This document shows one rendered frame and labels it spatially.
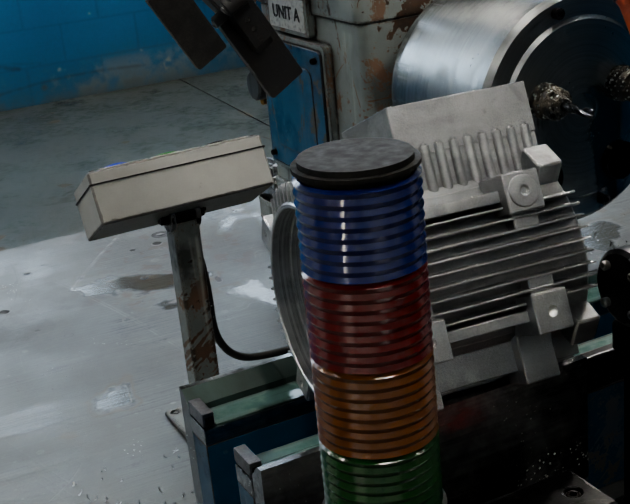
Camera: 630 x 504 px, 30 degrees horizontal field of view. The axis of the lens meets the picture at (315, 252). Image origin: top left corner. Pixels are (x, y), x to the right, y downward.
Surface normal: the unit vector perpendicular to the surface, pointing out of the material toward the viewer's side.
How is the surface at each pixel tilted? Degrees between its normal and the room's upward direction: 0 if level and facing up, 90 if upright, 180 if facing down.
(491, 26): 39
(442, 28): 47
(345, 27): 89
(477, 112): 67
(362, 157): 0
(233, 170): 61
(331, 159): 0
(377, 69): 90
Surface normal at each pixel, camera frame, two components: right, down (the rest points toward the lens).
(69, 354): -0.09, -0.93
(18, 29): 0.41, 0.29
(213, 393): 0.25, -0.46
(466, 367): 0.32, -0.09
